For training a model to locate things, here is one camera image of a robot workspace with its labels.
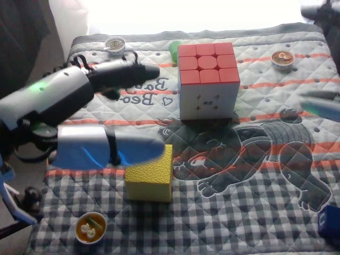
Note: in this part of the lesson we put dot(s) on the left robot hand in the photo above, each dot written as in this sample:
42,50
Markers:
58,90

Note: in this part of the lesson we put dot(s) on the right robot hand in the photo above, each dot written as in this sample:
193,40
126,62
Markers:
324,107

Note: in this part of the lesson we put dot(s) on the yellow textured block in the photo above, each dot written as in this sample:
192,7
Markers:
148,183

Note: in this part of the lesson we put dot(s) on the blue object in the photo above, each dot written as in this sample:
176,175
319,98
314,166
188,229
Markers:
330,223

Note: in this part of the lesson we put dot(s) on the multicoloured puzzle cube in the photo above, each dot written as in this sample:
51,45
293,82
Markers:
207,66

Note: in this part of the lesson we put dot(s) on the toy bowl with egg halves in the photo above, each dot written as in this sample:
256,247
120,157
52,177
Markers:
282,59

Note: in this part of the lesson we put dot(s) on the black curtain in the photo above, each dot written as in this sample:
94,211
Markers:
21,32

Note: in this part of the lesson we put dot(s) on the toy bowl with spoon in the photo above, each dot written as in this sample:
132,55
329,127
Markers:
114,45

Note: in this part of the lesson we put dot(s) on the green toy cylinder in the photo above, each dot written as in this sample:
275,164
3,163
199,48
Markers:
173,51

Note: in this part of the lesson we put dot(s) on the grey quilt with printed bear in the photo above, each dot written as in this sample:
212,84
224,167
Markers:
239,212

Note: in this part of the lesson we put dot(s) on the toy bowl of orange soup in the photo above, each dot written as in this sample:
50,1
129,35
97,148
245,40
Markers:
90,228

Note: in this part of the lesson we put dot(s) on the white and blue frame bar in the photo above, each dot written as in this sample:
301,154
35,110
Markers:
13,202

